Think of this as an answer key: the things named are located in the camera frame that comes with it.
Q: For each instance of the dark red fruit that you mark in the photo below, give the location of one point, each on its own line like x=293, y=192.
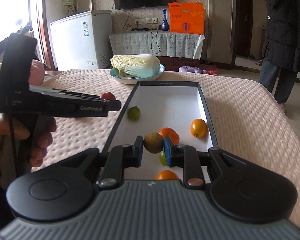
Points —
x=108, y=96

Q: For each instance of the red tomato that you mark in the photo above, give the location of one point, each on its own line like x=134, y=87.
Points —
x=167, y=175

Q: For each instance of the pink plush toy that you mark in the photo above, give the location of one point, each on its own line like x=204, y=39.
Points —
x=37, y=73

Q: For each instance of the purple toy on floor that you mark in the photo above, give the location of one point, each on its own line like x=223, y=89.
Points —
x=191, y=69

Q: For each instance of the grey white cardboard box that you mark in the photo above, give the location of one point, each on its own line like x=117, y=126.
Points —
x=173, y=104

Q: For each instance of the person's left hand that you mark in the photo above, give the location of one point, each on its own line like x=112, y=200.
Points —
x=43, y=140

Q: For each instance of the brown kiwi like fruit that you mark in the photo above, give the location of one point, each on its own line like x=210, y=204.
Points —
x=153, y=142

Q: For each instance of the white chest freezer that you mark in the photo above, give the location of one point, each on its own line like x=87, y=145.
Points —
x=81, y=41

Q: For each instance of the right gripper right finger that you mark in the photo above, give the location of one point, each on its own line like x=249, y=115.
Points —
x=185, y=157

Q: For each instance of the yellow orange fruit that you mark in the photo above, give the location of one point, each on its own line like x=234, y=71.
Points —
x=198, y=128

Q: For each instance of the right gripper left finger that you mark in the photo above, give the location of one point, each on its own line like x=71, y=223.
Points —
x=119, y=158

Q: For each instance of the green fruit with stem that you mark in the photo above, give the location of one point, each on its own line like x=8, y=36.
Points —
x=134, y=113

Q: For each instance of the napa cabbage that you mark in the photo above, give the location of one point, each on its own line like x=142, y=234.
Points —
x=141, y=65

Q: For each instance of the blue glass bottle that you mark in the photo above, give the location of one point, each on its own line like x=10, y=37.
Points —
x=164, y=25

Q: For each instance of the tv stand with cloth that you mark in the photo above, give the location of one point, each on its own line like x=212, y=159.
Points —
x=158, y=43

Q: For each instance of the orange gift box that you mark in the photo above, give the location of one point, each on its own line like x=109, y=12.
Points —
x=187, y=17

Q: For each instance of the person in black coat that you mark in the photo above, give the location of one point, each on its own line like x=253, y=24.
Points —
x=281, y=49

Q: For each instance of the orange kumquat fruit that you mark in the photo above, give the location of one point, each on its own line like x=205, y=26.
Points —
x=174, y=136

